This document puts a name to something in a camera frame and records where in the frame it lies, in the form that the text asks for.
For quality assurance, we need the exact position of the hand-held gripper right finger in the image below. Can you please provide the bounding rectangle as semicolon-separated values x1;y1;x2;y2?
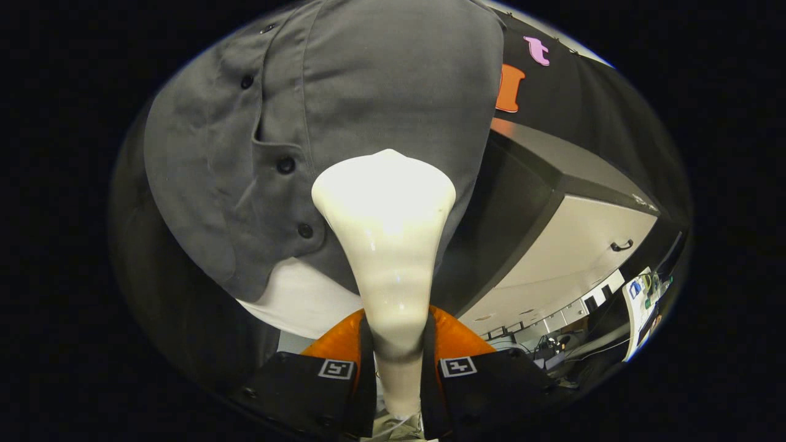
421;305;566;441

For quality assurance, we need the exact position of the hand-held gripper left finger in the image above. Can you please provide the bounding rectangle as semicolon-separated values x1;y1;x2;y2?
230;307;376;441

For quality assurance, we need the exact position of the grey button shirt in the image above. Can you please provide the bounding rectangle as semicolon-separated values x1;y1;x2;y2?
143;0;505;303

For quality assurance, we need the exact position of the white mannequin torso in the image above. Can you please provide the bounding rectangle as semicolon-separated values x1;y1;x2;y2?
236;257;365;340

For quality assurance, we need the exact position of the cluttered white side table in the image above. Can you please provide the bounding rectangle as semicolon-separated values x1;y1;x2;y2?
621;266;674;362

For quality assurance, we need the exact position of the grey cabinet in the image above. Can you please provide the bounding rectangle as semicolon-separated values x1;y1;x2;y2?
430;117;659;337

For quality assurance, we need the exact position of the black backdrop cloth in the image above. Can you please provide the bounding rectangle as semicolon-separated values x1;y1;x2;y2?
109;6;695;394

